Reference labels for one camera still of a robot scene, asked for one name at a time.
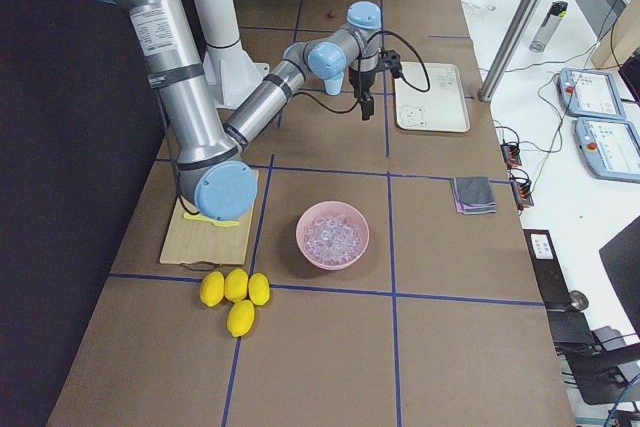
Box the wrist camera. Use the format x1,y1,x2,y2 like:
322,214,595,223
380,50,403,79

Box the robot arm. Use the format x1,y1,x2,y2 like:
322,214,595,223
99,0,381,220

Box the aluminium frame post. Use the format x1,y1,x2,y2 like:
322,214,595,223
478,0,541,102

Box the upper blue teach pendant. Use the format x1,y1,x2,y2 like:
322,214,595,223
557,68,627,120

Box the black box with label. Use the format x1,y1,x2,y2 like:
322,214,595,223
523,229,571,311

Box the clear water bottle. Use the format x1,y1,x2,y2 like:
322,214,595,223
529,1,568,52

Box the cream bear tray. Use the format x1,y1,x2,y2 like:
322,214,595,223
394,63,470,133

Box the yellow lemon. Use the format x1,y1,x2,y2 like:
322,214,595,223
248,272,271,306
226,299,255,338
199,271,225,307
224,268,249,303

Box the white pillar with base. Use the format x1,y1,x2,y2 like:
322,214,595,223
194,0,270,110

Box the grey folded cloth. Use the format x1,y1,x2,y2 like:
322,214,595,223
452,176,497,215

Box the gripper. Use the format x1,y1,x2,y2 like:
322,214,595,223
349,68,376,120

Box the yellow plastic knife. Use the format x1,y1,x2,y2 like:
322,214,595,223
182,212,240,228

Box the wooden cutting board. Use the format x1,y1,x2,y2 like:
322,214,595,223
160,201,254,266

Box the light blue plastic cup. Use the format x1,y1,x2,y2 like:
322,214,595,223
323,73,344,96

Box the pink bowl of ice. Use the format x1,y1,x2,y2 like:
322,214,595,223
296,201,370,270

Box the lower blue teach pendant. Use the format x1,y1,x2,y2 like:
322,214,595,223
575,117,639,183

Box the black usb hub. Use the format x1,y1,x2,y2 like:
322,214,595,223
501,142,522,169
509,170,534,212

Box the blue teach pendant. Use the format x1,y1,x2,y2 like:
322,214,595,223
557,68,627,120
575,117,639,183

